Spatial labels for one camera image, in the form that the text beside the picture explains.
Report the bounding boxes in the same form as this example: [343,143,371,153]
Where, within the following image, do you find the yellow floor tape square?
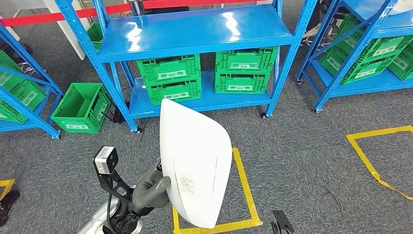
[171,147,263,234]
[0,179,16,201]
[346,125,413,201]

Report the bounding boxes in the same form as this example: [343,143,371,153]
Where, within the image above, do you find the white curved plastic part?
[392,0,413,14]
[159,98,233,229]

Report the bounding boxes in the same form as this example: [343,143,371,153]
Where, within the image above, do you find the steel stanchion post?
[129,0,144,16]

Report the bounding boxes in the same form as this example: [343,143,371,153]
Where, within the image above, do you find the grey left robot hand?
[132,158,171,211]

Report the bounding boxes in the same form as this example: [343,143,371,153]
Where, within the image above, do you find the white cabinet panel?
[43,0,93,61]

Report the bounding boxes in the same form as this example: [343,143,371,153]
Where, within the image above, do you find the black router with antennas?
[101,102,130,125]

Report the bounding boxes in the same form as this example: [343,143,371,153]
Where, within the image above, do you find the blue metal shelf rack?
[0,22,64,140]
[54,0,319,134]
[296,0,413,114]

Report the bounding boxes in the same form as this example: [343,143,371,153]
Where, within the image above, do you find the black stand base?
[0,190,20,227]

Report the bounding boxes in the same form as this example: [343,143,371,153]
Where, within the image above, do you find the red barrier tape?
[0,0,275,28]

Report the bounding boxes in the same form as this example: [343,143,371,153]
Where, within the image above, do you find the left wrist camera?
[93,146,134,207]

